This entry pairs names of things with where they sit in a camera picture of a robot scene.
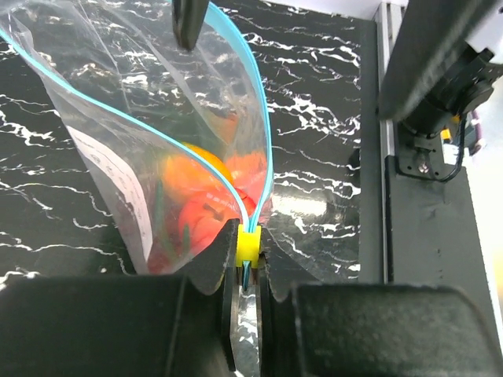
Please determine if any green orange mango toy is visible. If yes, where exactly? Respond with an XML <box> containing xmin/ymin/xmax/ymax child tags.
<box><xmin>160</xmin><ymin>142</ymin><xmax>233</xmax><ymax>203</ymax></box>

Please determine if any red strawberry toy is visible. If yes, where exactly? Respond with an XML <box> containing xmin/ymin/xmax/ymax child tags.
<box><xmin>147</xmin><ymin>151</ymin><xmax>267</xmax><ymax>274</ymax></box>

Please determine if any aluminium frame rail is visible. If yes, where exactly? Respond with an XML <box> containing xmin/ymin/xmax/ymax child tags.
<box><xmin>373</xmin><ymin>1</ymin><xmax>404</xmax><ymax>284</ymax></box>

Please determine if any black marble pattern mat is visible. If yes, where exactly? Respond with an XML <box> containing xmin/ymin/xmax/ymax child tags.
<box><xmin>1</xmin><ymin>1</ymin><xmax>363</xmax><ymax>282</ymax></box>

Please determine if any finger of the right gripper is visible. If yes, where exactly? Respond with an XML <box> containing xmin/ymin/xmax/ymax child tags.
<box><xmin>172</xmin><ymin>0</ymin><xmax>208</xmax><ymax>51</ymax></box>

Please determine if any clear zip top bag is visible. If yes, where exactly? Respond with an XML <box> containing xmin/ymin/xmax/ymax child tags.
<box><xmin>0</xmin><ymin>0</ymin><xmax>327</xmax><ymax>299</ymax></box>

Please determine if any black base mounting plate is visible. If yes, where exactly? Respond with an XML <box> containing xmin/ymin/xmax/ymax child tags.
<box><xmin>359</xmin><ymin>19</ymin><xmax>496</xmax><ymax>287</ymax></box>

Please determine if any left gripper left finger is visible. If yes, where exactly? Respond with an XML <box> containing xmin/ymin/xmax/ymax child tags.
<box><xmin>1</xmin><ymin>220</ymin><xmax>238</xmax><ymax>376</ymax></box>

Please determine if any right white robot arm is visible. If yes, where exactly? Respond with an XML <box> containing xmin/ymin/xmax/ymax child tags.
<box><xmin>377</xmin><ymin>1</ymin><xmax>502</xmax><ymax>183</ymax></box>

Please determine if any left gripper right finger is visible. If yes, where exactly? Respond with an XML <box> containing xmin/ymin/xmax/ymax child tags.
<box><xmin>258</xmin><ymin>229</ymin><xmax>502</xmax><ymax>376</ymax></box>

